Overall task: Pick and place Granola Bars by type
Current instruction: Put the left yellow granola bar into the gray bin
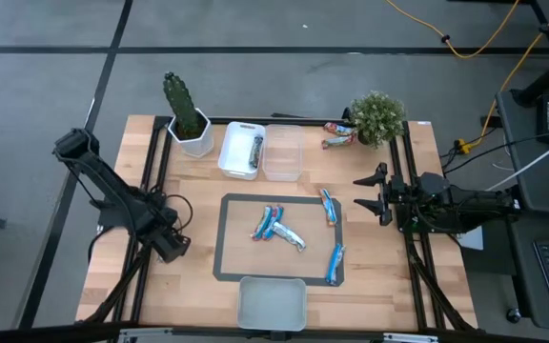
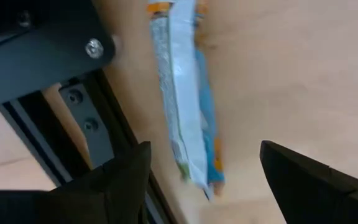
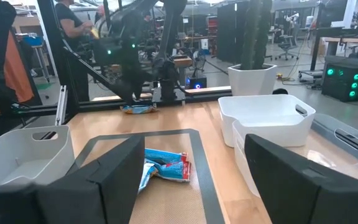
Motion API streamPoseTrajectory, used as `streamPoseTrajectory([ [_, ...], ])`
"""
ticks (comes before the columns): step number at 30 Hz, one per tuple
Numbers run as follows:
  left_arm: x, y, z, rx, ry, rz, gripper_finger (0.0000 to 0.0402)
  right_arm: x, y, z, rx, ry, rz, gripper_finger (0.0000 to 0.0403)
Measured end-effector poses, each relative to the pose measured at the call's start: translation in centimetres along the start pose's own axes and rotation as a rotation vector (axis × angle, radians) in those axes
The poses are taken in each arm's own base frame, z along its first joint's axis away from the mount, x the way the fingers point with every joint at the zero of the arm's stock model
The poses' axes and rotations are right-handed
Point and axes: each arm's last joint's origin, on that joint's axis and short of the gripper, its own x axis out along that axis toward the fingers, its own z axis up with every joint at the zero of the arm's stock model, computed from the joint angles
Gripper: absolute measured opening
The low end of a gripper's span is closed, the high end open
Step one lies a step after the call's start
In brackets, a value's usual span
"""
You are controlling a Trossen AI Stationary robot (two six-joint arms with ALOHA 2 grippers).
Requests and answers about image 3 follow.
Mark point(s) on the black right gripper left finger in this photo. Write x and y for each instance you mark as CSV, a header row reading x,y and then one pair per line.
x,y
104,193

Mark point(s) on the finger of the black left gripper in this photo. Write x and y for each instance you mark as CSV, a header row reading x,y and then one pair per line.
x,y
138,93
129,96

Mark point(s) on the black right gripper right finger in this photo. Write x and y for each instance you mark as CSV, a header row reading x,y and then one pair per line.
x,y
306,199

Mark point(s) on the dark blue granola bar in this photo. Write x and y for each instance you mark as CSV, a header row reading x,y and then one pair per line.
x,y
138,109

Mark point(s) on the silver white granola bar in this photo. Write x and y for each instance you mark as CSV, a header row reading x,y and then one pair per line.
x,y
145,177

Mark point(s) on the blue red-ended granola bar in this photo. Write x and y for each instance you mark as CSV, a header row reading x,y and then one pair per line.
x,y
174,172
163,155

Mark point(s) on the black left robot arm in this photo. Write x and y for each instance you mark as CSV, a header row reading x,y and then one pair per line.
x,y
169,37

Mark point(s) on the black box with blue light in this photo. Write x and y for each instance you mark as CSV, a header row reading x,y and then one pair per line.
x,y
197,82

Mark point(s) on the person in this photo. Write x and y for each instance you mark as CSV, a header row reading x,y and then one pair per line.
x,y
70,25
101,21

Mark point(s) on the silver aluminium extrusion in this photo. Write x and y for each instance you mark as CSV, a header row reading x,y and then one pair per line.
x,y
61,105

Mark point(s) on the clear plastic bin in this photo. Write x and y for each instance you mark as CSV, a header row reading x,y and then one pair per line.
x,y
328,129

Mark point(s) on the grey plastic bin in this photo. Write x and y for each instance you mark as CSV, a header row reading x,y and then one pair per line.
x,y
26,155

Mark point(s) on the grey metal stand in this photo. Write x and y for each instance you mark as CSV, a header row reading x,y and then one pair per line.
x,y
42,62

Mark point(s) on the white plastic bin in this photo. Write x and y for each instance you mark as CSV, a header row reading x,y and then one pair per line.
x,y
259,107

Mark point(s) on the tall black cabinet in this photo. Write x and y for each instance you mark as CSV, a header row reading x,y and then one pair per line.
x,y
228,31

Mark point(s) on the blue plastic crate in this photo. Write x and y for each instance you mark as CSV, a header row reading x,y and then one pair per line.
x,y
33,40

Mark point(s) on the orange fabric panel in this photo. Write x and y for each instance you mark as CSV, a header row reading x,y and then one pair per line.
x,y
20,62

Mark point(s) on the cactus in white pot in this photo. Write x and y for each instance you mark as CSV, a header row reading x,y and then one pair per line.
x,y
252,81

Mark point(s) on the black computer with green fans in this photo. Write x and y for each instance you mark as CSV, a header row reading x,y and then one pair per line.
x,y
345,82

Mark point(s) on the grey office chair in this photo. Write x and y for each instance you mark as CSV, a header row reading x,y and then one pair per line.
x,y
287,43

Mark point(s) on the wooden-top black desk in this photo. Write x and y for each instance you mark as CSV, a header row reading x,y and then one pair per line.
x,y
350,40

